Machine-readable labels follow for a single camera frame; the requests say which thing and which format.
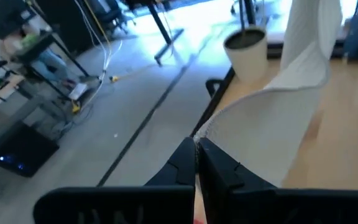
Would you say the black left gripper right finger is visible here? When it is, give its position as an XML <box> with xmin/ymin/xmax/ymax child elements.
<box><xmin>198</xmin><ymin>137</ymin><xmax>358</xmax><ymax>224</ymax></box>

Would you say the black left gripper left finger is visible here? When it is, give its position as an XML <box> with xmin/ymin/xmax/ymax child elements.
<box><xmin>32</xmin><ymin>136</ymin><xmax>197</xmax><ymax>224</ymax></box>

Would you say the grey microfiber towel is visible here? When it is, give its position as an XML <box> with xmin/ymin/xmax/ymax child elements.
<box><xmin>193</xmin><ymin>0</ymin><xmax>344</xmax><ymax>189</ymax></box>

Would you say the black computer with blue lights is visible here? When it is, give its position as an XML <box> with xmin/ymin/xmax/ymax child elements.
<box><xmin>0</xmin><ymin>123</ymin><xmax>60</xmax><ymax>178</ymax></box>

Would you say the white box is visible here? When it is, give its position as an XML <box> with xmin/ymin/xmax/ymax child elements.
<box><xmin>68</xmin><ymin>82</ymin><xmax>90</xmax><ymax>101</ymax></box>

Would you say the white cup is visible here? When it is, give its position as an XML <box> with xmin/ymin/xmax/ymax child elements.
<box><xmin>223</xmin><ymin>26</ymin><xmax>269</xmax><ymax>83</ymax></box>

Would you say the person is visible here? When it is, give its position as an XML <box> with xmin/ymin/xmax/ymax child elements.
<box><xmin>1</xmin><ymin>27</ymin><xmax>77</xmax><ymax>90</ymax></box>

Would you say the black desk leg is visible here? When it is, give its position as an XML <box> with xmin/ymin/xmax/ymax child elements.
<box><xmin>146</xmin><ymin>0</ymin><xmax>186</xmax><ymax>67</ymax></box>

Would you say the black office chair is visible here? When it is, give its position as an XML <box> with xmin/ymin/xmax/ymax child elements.
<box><xmin>87</xmin><ymin>0</ymin><xmax>136</xmax><ymax>35</ymax></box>

